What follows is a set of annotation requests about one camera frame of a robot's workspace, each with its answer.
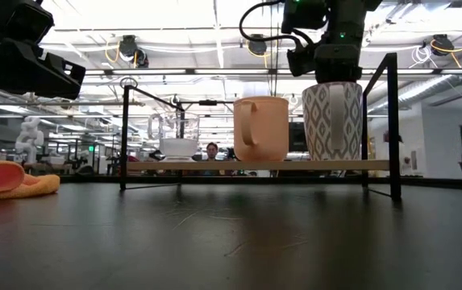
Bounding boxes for grey white patterned mug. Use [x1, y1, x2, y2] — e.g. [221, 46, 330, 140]
[302, 81, 364, 161]

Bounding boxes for black monitor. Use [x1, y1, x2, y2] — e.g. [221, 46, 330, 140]
[288, 122, 309, 153]

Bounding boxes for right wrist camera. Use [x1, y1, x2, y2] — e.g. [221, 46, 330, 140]
[286, 39, 317, 77]

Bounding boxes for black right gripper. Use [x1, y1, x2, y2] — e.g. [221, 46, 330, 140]
[314, 0, 367, 85]

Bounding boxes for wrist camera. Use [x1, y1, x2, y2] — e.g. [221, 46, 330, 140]
[2, 0, 54, 44]
[286, 39, 317, 77]

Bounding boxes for black aluminium table frame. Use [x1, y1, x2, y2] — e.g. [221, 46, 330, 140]
[59, 173, 462, 191]

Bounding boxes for person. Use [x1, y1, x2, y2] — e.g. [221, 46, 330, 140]
[205, 141, 220, 162]

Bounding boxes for orange cloth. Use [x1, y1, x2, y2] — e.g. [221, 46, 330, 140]
[0, 154, 61, 202]

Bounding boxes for white robot figure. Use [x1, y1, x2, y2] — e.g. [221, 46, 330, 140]
[15, 115, 45, 163]

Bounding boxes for peach plastic mug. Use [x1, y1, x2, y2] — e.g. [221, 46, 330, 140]
[233, 95, 290, 163]

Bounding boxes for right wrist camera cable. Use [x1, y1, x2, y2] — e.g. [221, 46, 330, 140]
[238, 0, 308, 53]

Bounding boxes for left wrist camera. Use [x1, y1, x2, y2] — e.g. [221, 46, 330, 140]
[2, 0, 54, 44]

